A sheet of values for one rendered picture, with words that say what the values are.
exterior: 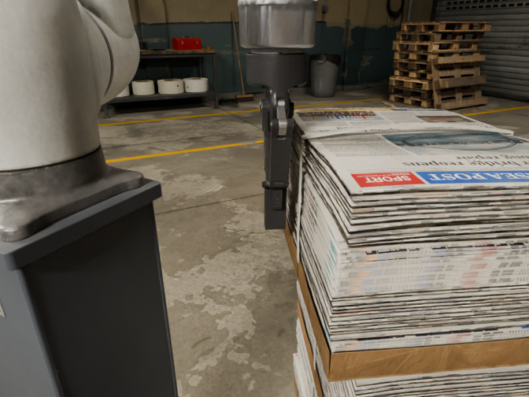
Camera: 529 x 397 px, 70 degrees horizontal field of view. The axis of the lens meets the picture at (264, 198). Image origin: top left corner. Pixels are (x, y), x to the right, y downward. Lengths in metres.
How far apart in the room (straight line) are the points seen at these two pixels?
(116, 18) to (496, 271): 0.57
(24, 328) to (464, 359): 0.49
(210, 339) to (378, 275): 1.37
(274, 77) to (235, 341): 1.37
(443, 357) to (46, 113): 0.49
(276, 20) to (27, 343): 0.45
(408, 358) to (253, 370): 1.16
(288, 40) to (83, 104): 0.23
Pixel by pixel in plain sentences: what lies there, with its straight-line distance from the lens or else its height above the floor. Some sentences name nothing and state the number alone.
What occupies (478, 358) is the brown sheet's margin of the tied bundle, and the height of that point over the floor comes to 0.85.
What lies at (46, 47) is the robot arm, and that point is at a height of 1.17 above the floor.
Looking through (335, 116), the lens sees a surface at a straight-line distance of 0.62.
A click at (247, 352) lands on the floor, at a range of 1.65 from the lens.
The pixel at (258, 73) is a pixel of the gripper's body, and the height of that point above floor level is 1.14.
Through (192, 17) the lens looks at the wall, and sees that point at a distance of 7.06.
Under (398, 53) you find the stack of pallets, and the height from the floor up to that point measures 0.82.
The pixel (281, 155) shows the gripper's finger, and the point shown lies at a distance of 0.46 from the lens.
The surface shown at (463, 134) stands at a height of 1.06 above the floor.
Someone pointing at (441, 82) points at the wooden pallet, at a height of 0.44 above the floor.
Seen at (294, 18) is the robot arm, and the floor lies 1.20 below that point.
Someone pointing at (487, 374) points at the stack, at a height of 0.82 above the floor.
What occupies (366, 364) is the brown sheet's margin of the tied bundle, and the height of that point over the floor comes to 0.86.
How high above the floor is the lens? 1.19
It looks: 24 degrees down
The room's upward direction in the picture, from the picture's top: straight up
